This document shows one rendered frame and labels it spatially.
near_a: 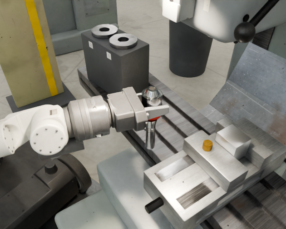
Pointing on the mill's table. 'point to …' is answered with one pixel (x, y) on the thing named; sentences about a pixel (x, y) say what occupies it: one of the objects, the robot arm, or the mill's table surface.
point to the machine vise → (200, 202)
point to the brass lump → (207, 145)
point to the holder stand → (115, 59)
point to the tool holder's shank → (150, 134)
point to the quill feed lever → (250, 31)
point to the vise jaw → (215, 161)
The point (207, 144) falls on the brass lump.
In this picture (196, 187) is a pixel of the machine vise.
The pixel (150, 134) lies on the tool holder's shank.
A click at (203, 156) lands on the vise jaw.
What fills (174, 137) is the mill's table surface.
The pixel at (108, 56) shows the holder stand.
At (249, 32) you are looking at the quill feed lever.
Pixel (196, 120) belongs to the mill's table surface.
